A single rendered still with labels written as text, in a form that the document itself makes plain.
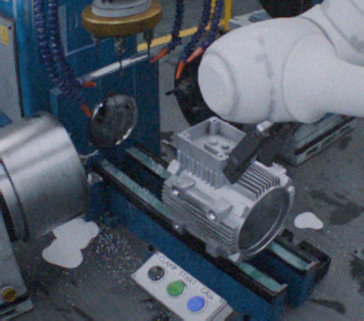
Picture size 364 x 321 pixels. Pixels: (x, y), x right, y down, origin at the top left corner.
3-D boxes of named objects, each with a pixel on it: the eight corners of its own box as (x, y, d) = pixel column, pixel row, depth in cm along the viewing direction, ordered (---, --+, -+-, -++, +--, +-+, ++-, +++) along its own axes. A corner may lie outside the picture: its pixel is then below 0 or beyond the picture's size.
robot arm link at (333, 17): (319, 33, 86) (263, 50, 79) (361, -28, 74) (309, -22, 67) (361, 88, 83) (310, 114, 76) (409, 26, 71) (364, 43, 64)
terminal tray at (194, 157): (175, 166, 123) (174, 134, 119) (214, 145, 129) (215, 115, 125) (218, 193, 115) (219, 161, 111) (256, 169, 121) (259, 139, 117)
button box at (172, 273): (141, 287, 103) (129, 276, 99) (168, 261, 104) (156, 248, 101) (205, 337, 92) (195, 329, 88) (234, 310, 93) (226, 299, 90)
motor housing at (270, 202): (162, 232, 129) (158, 158, 118) (226, 195, 139) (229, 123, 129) (227, 277, 116) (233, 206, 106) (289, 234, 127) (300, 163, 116)
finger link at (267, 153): (271, 132, 102) (274, 130, 102) (255, 152, 107) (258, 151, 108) (282, 146, 101) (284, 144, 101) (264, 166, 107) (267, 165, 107)
